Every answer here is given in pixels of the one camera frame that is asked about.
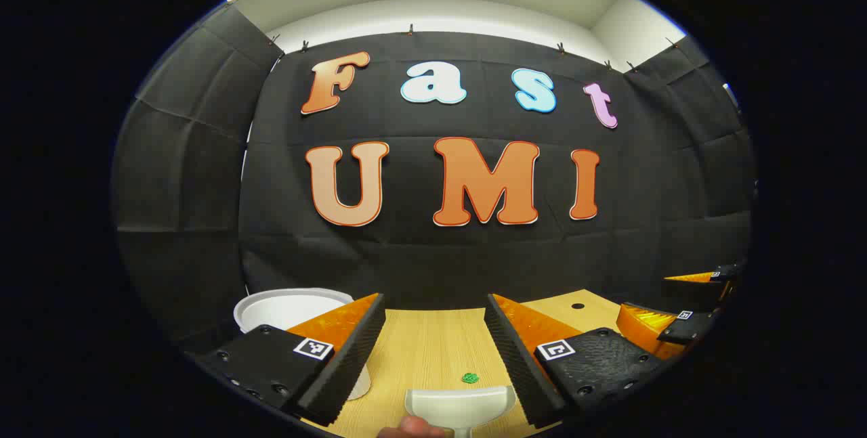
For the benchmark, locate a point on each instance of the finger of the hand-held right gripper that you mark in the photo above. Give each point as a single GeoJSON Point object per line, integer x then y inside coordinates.
{"type": "Point", "coordinates": [718, 275]}
{"type": "Point", "coordinates": [667, 336]}

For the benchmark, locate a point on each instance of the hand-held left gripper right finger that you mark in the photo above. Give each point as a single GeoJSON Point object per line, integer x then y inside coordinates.
{"type": "Point", "coordinates": [515, 363]}

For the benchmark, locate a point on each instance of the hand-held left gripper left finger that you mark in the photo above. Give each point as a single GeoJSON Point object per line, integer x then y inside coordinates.
{"type": "Point", "coordinates": [352, 363]}

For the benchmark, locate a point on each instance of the green trash piece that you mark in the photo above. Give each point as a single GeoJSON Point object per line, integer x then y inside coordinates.
{"type": "Point", "coordinates": [470, 378]}

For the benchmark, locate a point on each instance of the white dustpan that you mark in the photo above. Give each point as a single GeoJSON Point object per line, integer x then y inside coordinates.
{"type": "Point", "coordinates": [460, 404]}

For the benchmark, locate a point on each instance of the wooden desktop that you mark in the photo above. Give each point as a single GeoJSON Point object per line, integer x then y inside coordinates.
{"type": "Point", "coordinates": [427, 343]}

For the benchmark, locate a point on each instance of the row of black cloth clips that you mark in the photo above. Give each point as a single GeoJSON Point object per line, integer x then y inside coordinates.
{"type": "Point", "coordinates": [410, 30]}

